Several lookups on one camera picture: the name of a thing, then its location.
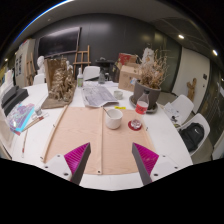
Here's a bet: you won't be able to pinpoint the metal spoon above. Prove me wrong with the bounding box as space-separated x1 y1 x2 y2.
102 106 113 118

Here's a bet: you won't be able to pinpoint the black wall screen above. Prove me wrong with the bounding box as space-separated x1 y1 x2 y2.
34 26 82 59

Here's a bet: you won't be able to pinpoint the wooden easel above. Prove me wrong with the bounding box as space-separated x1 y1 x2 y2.
72 44 92 79
24 53 37 87

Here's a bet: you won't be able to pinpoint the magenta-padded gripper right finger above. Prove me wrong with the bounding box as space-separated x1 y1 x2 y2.
132 142 183 186

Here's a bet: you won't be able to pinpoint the flat round red coaster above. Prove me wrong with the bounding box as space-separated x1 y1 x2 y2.
127 119 143 132

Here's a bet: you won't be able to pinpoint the white ceramic cup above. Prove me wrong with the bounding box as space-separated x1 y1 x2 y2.
105 108 124 130

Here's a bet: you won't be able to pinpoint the white plaster figure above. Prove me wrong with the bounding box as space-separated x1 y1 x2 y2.
142 47 155 66

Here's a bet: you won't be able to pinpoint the red box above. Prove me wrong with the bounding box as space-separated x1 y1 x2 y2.
117 52 138 67

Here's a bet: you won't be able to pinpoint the colourful painting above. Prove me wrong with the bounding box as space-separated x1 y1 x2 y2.
6 102 36 136

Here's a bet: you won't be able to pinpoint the green-labelled spray bottle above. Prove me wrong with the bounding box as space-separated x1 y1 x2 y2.
76 68 85 89

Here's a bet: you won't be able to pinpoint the small paint jar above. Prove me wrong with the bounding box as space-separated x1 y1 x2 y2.
34 104 44 117

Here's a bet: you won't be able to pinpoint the small pale cup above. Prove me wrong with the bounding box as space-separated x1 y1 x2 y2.
113 89 124 100

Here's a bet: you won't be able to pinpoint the grey plant saucer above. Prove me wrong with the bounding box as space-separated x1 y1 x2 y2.
128 94 159 114

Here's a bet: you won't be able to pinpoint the printed newspaper sheet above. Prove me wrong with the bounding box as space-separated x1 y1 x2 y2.
80 84 120 109

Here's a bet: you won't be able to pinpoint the wooden figure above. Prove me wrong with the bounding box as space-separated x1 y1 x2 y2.
186 77 198 103

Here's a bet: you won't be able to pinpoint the brown cardboard box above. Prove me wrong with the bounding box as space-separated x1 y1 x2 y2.
118 63 143 93

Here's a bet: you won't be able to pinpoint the dried plant in grey pot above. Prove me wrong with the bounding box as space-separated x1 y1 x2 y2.
132 49 169 110

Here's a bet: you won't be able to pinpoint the white plaster bust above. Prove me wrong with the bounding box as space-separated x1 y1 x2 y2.
35 55 46 75
64 60 74 73

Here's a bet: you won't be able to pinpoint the clear red-labelled drink bottle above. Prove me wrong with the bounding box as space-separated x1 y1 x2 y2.
130 88 151 130

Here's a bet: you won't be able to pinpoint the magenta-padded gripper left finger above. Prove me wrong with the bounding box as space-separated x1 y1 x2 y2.
43 142 92 185

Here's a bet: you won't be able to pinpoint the white chair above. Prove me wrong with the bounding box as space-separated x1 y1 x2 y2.
163 94 195 128
32 73 47 86
176 112 212 158
82 65 102 82

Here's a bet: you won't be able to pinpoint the black box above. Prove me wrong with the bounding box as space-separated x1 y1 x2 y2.
1 84 20 108
3 88 30 118

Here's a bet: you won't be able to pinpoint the papers on chair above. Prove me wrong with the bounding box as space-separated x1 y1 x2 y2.
163 101 183 124

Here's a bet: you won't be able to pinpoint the thin wooden stick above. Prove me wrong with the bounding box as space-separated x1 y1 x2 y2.
20 128 29 158

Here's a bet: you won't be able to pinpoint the black side table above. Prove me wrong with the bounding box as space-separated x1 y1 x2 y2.
94 59 116 81

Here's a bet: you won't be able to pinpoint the black backpack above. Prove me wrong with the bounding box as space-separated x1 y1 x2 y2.
178 122 205 153

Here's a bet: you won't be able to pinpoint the paint brush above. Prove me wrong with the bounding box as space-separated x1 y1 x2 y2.
21 111 50 133

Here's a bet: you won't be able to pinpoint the brown carved wooden panel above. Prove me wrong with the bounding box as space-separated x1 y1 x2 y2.
44 58 69 93

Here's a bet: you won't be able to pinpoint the white canvas panel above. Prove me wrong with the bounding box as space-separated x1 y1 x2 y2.
0 106 16 151

